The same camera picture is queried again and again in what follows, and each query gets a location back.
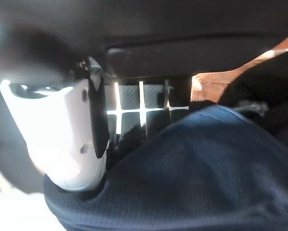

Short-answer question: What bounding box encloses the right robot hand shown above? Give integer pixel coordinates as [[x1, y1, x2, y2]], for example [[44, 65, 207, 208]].
[[0, 0, 288, 193]]

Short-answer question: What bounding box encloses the blue garment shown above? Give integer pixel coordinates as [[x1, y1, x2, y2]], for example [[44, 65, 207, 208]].
[[42, 105, 288, 231]]

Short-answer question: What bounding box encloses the woven wicker laundry basket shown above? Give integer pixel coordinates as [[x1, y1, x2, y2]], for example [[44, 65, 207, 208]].
[[190, 31, 288, 102]]

